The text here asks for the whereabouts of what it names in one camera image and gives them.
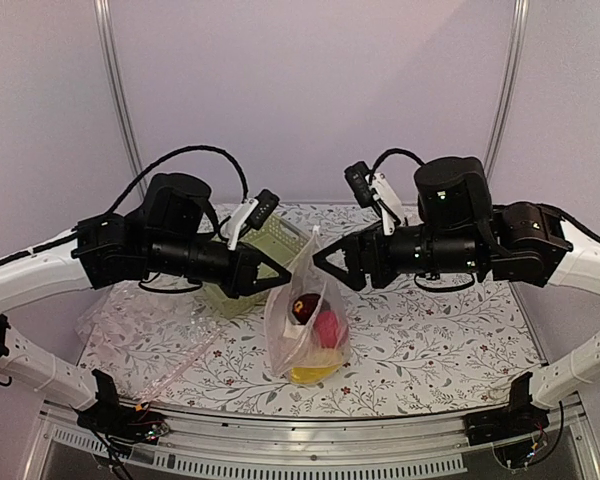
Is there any front aluminium rail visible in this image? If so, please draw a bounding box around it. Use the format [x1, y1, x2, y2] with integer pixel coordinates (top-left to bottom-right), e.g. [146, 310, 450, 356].
[23, 397, 600, 479]

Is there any right aluminium frame post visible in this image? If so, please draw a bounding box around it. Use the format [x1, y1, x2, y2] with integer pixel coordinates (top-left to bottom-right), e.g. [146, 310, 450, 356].
[484, 0, 529, 180]

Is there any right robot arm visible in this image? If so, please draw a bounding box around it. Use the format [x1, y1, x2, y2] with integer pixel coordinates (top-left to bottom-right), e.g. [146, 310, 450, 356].
[313, 149, 600, 296]

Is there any white toy garlic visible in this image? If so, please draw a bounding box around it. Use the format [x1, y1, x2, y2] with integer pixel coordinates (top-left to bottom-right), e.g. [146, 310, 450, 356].
[282, 323, 310, 348]

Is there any left aluminium frame post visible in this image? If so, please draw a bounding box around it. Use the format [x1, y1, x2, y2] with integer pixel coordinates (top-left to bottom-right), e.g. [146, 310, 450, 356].
[93, 0, 143, 176]

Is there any aluminium frame post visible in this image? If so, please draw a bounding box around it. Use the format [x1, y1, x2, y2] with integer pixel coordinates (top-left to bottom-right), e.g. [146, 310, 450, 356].
[93, 0, 143, 176]
[484, 0, 529, 180]

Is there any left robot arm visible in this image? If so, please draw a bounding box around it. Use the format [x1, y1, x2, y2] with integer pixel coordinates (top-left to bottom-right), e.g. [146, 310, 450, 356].
[0, 173, 291, 434]

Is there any floral table mat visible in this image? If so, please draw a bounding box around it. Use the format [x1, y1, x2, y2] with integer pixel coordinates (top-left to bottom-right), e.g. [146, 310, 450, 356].
[77, 202, 549, 419]

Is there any clear zip top bag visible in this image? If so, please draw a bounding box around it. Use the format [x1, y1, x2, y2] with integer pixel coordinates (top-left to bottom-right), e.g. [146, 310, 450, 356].
[264, 226, 351, 385]

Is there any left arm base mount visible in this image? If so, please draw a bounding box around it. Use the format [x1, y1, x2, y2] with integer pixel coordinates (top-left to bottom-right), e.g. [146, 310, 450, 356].
[76, 369, 170, 444]

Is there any dark red toy fruit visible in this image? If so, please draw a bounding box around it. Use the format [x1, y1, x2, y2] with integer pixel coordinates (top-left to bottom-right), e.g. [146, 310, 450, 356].
[290, 293, 330, 325]

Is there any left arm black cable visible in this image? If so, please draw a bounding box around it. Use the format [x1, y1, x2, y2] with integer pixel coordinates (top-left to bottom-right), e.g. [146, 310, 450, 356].
[104, 144, 251, 216]

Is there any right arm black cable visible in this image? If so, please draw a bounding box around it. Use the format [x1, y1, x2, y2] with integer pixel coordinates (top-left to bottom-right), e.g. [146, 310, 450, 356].
[372, 147, 426, 174]

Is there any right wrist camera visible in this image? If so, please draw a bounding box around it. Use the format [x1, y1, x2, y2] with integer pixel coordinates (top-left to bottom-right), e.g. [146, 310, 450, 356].
[344, 161, 408, 236]

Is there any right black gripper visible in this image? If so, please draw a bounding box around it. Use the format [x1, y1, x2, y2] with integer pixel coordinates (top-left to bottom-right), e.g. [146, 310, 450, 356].
[312, 218, 483, 289]

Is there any yellow toy mango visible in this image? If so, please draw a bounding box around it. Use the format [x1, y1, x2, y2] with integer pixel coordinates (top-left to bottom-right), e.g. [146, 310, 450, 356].
[289, 364, 341, 385]

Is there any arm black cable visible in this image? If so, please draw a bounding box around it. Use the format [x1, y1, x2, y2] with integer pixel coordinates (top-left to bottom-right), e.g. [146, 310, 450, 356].
[104, 144, 251, 216]
[372, 147, 426, 174]

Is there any red toy apple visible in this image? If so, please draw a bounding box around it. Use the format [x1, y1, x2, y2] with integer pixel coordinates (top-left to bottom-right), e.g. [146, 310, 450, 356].
[313, 311, 342, 349]

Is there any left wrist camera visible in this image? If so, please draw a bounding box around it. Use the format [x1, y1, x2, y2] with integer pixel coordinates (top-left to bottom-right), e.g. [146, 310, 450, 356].
[221, 189, 280, 251]

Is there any green perforated plastic basket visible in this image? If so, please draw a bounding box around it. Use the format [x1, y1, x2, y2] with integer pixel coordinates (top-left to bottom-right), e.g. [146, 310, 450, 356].
[198, 213, 309, 320]

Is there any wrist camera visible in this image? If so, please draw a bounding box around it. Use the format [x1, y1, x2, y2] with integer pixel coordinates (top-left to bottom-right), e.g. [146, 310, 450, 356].
[221, 189, 280, 251]
[344, 161, 408, 236]

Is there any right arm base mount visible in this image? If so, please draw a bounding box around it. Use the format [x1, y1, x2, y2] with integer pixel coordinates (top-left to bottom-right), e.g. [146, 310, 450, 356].
[463, 372, 555, 470]

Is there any left clear dotted bag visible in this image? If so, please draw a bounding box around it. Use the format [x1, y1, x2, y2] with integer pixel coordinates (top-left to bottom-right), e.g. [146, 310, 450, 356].
[76, 282, 221, 403]

